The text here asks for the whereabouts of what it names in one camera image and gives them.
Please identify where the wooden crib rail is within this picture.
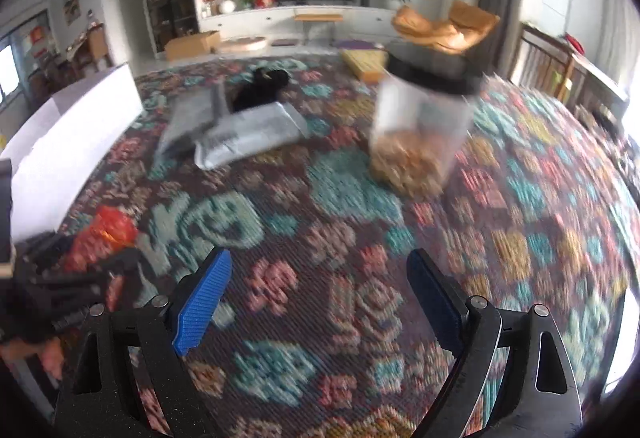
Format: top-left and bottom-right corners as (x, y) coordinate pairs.
(509, 23), (629, 121)

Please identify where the flat yellow cardboard box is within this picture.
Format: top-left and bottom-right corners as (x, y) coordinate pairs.
(341, 49), (387, 84)

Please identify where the clear jar with black lid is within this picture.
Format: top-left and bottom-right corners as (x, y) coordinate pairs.
(369, 41), (483, 197)

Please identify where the person's hand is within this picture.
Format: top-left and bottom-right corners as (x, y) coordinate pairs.
(1, 337), (64, 380)

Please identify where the small wooden bench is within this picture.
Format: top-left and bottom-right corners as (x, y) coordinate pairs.
(294, 13), (344, 46)

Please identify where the white cardboard storage box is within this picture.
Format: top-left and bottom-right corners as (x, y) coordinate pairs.
(1, 64), (143, 243)

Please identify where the white round vase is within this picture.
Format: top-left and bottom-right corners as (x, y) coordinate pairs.
(219, 0), (236, 14)

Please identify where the purple floor mat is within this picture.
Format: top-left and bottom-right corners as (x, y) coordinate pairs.
(335, 39), (385, 51)

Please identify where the colourful woven patterned table cloth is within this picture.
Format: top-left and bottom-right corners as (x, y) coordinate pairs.
(63, 55), (639, 437)

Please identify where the orange lounge chair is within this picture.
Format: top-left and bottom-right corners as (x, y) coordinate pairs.
(392, 0), (500, 54)

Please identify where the grey plastic package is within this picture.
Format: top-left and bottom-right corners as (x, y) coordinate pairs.
(154, 80), (233, 161)

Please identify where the silver snack package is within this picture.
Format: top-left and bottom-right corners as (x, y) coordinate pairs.
(194, 102), (309, 170)

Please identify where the small black pouch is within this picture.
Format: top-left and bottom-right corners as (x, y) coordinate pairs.
(231, 68), (290, 113)

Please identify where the brown cardboard box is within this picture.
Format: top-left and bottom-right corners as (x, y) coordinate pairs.
(164, 30), (221, 60)

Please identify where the white tv cabinet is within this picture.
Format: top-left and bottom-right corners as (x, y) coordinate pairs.
(198, 5), (398, 42)

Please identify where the white sheer curtain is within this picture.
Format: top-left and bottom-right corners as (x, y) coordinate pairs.
(591, 0), (639, 91)

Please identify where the red patterned cushion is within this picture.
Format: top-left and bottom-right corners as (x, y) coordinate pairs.
(63, 206), (138, 272)

